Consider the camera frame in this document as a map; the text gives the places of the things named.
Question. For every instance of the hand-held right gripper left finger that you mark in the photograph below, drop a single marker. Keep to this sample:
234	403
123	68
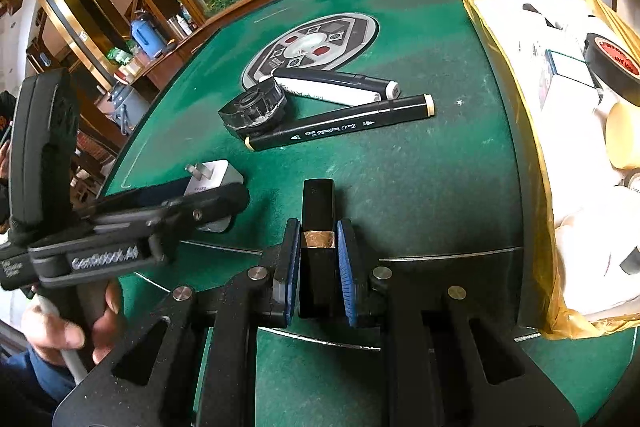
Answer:
292	277

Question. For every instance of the black tape roll red label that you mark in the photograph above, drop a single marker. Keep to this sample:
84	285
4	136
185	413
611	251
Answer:
607	67

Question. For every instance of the yellow tape roll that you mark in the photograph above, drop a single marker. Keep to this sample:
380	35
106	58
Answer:
622	137

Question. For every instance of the white and blue small box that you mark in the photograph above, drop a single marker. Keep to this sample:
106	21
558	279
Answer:
570	69

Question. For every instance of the gold-lined storage box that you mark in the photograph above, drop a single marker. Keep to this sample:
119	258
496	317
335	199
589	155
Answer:
537	167

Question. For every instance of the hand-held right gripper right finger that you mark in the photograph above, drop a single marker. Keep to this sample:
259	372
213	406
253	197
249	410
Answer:
347	277

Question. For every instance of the steel tumbler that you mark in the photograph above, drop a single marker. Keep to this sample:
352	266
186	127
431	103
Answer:
176	27

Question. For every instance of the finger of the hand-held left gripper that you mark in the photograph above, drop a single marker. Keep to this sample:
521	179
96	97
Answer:
160	189
210	207

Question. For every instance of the green packet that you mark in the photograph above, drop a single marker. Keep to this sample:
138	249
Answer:
118	56

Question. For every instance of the gold framed panel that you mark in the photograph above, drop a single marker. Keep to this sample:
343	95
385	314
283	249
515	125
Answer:
70	24

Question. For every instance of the white marker pen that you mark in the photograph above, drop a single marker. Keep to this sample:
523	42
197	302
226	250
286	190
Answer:
325	93

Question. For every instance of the black marker with beige caps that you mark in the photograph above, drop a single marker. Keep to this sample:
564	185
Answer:
350	122

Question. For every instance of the black round cooling fan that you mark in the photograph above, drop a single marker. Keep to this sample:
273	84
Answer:
255	107

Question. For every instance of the black tube with gold band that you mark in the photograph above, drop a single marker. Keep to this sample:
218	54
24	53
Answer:
317	207

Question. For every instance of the grey plastic bucket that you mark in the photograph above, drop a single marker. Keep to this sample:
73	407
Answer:
127	107

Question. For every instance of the person's left hand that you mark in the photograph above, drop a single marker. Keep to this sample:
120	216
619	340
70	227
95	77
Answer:
50	334

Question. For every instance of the round table control panel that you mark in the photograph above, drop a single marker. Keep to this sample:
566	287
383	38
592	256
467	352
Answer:
345	34

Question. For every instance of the white charger plug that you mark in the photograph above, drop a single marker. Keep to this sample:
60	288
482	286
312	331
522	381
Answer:
220	172

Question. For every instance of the large white pill bottle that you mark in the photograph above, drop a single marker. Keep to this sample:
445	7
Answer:
585	247

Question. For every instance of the black marker with white caps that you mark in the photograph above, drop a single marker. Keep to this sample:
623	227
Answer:
330	78

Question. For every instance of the blue thermos jug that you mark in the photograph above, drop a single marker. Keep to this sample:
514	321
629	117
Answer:
147	37

